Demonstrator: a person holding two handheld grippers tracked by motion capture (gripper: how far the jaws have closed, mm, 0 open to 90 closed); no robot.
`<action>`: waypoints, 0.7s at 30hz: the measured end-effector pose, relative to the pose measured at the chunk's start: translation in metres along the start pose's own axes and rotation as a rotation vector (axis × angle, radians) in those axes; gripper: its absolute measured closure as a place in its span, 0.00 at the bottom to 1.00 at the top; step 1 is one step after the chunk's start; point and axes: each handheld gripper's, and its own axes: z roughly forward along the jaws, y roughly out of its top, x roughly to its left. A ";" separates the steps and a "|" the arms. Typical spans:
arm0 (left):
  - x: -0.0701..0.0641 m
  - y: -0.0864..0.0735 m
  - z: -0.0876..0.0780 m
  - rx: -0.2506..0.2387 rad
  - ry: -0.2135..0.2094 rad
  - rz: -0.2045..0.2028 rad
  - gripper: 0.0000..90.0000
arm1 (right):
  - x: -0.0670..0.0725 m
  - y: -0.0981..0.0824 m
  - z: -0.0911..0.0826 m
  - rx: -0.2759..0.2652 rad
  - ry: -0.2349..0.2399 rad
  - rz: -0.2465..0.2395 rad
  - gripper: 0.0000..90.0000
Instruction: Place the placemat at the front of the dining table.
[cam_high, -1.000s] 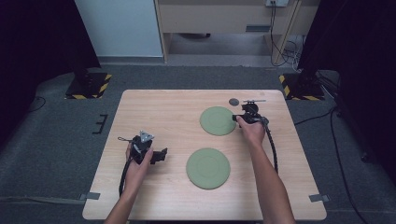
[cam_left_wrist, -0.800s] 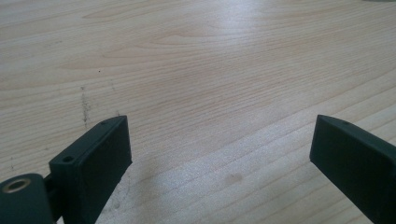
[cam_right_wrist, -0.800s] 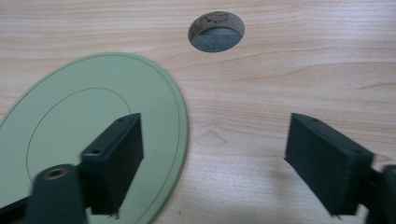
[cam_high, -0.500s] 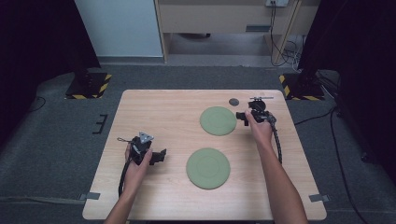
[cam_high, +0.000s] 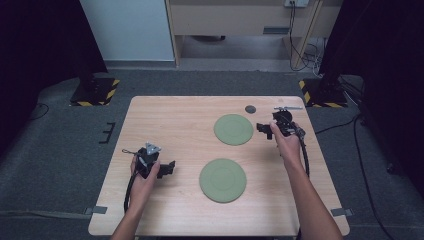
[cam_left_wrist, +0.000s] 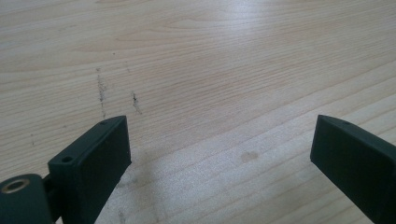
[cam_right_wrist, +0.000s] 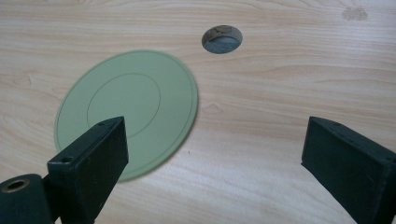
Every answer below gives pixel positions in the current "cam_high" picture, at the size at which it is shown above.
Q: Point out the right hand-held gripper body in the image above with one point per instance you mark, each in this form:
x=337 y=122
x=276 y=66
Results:
x=285 y=121

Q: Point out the grey tape piece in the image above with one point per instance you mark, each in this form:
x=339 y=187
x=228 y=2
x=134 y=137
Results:
x=341 y=212
x=98 y=210

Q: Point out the grey power strip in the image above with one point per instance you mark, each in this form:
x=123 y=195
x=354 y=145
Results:
x=296 y=3

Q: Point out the person's right hand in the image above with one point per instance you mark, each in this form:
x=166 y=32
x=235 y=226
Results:
x=288 y=146

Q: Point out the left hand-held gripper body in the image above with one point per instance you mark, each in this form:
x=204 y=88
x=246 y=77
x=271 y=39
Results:
x=146 y=161

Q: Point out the beige wooden cabinet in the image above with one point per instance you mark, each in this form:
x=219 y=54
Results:
x=233 y=20

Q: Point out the green round plate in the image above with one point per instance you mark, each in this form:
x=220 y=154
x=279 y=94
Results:
x=222 y=180
x=233 y=130

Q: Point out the grey round table grommet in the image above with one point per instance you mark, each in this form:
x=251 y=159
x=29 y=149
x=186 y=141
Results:
x=250 y=109

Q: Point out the black yellow-striped stand base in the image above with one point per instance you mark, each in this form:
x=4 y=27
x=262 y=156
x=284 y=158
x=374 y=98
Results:
x=321 y=95
x=96 y=93

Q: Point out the black curtain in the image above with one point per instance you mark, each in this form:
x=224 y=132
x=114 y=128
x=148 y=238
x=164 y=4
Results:
x=390 y=66
x=40 y=50

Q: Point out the white panel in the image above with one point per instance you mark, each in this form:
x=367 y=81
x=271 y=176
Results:
x=126 y=30

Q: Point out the person's left hand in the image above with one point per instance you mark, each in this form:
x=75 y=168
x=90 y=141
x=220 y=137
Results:
x=141 y=191

